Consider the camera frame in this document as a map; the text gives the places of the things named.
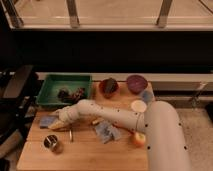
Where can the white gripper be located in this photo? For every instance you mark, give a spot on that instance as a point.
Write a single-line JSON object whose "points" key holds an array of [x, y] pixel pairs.
{"points": [[67, 114]]}

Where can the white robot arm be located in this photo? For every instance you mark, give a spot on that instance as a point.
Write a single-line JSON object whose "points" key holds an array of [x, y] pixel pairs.
{"points": [[167, 149]]}

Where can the dark brown object in bowl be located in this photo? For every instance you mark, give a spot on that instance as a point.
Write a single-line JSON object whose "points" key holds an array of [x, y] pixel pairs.
{"points": [[110, 85]]}

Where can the red bowl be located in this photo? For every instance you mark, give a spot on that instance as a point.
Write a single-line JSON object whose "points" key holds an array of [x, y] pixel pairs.
{"points": [[107, 95]]}

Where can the yellow red apple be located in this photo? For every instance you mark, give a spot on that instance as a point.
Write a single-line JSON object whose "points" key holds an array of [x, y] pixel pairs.
{"points": [[139, 139]]}

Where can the dark pine cone left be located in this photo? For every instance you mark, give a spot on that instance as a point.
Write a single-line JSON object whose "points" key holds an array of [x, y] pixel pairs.
{"points": [[63, 94]]}

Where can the green plastic tray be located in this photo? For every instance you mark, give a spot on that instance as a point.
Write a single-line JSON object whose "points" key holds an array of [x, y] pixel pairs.
{"points": [[47, 96]]}

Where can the small metal cup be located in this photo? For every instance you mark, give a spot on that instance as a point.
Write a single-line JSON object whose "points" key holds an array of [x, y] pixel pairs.
{"points": [[52, 143]]}

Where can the purple bowl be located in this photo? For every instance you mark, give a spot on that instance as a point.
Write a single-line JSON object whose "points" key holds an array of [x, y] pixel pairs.
{"points": [[136, 83]]}

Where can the small blue cup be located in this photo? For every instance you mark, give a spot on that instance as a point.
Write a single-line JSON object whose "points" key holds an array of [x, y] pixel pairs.
{"points": [[146, 96]]}

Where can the blue grey cloth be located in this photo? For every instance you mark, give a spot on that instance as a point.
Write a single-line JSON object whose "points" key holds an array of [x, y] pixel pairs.
{"points": [[107, 132]]}

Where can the white plastic cup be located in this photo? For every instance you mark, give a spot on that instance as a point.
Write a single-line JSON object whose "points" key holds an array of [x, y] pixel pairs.
{"points": [[138, 106]]}

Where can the blue sponge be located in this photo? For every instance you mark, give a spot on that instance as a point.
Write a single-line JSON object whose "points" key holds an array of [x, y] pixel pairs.
{"points": [[47, 120]]}

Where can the black chair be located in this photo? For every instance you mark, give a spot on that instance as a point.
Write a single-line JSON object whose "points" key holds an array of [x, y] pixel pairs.
{"points": [[16, 94]]}

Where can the orange carrot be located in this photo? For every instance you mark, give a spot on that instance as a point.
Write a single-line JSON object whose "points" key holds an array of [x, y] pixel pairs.
{"points": [[130, 131]]}

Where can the yellow banana piece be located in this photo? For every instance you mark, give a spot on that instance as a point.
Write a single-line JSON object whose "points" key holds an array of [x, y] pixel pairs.
{"points": [[97, 121]]}

